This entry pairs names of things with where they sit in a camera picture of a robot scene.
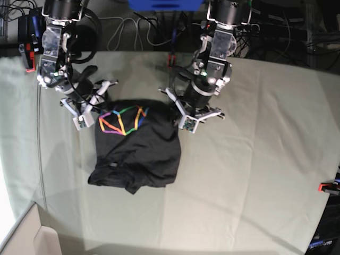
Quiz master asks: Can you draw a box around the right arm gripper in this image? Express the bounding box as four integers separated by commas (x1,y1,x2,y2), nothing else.
58,78,119,131

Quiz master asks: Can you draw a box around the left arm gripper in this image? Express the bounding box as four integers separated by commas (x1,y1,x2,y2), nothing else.
158,79,225,133

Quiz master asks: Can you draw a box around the black t-shirt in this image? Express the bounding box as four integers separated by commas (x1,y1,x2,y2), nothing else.
88,99,181,194

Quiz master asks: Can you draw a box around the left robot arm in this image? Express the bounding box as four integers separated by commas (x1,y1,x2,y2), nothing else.
161,1,252,133

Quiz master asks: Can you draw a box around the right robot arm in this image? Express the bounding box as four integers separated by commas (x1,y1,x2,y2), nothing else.
37,1,117,131

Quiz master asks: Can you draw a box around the middle black orange clamp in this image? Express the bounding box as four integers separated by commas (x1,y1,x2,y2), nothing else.
167,26,178,69

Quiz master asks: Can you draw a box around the black orange clamp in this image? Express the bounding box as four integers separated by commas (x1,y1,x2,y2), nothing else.
167,26,178,69
318,172,339,196
18,7,46,73

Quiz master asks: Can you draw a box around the left black orange clamp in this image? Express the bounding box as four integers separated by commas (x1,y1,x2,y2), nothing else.
18,7,46,73

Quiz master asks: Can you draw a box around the light green table cloth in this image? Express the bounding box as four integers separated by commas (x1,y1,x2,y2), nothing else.
1,57,339,254

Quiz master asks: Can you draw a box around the blue plastic box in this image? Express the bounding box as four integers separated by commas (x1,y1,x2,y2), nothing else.
128,0,203,11

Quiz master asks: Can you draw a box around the beige cardboard box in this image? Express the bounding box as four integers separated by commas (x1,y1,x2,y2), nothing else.
1,202,62,255

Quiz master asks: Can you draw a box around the right black orange clamp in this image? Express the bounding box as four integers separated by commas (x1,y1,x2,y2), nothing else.
318,172,339,196

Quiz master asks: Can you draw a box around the white cable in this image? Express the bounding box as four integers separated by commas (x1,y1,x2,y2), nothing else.
100,15,173,52

